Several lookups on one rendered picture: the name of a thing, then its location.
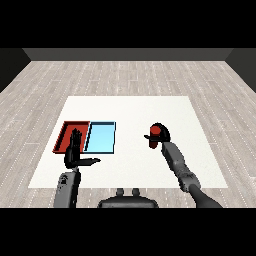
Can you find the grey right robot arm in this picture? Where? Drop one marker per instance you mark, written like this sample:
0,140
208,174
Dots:
182,173

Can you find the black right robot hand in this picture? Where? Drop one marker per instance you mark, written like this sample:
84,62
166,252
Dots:
164,134

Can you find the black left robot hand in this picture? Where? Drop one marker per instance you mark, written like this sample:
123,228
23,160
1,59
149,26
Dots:
73,156

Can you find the light blue shallow open box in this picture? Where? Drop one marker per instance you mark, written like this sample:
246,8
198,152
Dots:
100,137

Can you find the dark grey robot body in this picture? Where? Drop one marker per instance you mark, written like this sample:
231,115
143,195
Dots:
128,201

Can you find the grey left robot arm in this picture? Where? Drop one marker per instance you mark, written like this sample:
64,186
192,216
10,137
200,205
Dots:
67,188

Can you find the small red can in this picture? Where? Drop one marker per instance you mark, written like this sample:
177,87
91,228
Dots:
154,135

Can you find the red shallow open box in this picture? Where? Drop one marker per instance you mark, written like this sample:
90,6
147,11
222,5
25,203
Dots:
66,137

